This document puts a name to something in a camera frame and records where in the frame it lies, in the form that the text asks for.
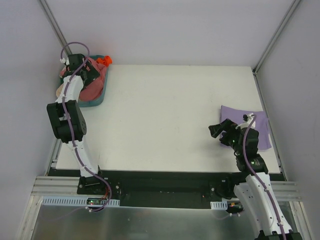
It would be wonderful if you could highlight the orange t shirt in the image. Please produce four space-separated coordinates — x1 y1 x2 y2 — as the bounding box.
96 55 113 67

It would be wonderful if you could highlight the left white cable duct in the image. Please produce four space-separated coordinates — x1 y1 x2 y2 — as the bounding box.
42 196 120 208

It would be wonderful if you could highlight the right white cable duct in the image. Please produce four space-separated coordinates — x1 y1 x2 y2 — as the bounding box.
210 201 228 211

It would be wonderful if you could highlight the folded purple t shirt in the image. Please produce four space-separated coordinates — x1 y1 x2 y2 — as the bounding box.
220 105 272 151

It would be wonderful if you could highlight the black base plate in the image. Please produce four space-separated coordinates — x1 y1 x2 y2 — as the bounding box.
76 170 253 208

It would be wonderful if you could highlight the white cable duct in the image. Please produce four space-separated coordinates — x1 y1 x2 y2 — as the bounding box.
210 201 228 211
42 196 120 208

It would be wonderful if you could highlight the left aluminium frame post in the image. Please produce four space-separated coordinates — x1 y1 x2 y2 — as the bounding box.
38 0 68 47

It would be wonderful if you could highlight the aluminium frame post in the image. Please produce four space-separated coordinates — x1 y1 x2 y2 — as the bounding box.
38 0 68 47
252 0 303 76

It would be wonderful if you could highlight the beige t shirt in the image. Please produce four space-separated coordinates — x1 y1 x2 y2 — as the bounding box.
56 84 65 99

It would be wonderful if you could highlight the teal plastic basket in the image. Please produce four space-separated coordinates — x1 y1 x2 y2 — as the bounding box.
59 54 109 109

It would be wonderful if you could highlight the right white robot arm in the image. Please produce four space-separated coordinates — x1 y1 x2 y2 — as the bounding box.
208 114 302 240

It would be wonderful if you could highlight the aluminium front rail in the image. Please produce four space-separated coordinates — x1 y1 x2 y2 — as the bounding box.
31 176 302 202

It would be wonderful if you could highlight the pink red t shirt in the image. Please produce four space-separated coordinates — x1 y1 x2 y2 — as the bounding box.
58 56 109 102

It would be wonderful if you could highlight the right aluminium frame post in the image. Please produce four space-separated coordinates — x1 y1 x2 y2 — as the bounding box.
252 0 303 76

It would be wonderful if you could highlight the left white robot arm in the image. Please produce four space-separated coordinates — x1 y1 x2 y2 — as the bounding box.
46 53 106 195

